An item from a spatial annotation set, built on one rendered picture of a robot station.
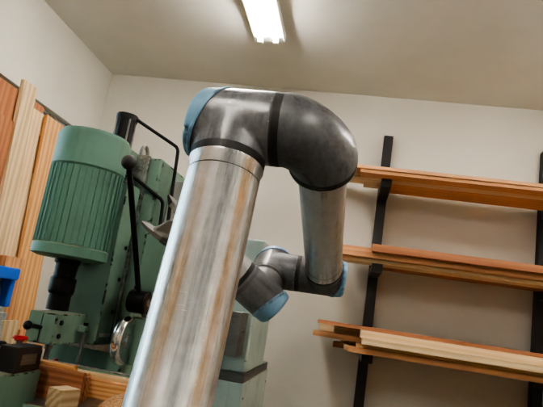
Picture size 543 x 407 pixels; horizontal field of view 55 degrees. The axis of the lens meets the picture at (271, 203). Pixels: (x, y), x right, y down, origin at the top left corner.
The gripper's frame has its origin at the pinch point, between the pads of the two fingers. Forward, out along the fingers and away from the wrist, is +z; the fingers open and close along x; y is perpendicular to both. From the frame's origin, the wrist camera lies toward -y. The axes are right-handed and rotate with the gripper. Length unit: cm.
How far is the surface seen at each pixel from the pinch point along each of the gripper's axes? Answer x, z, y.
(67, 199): 1.6, 15.8, -12.5
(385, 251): -159, -102, -27
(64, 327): 12.6, -3.7, -32.0
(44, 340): 17.6, -2.5, -33.3
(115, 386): 18.7, -20.9, -28.8
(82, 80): -224, 102, -113
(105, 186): -4.7, 11.9, -7.6
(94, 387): 19.3, -17.6, -32.6
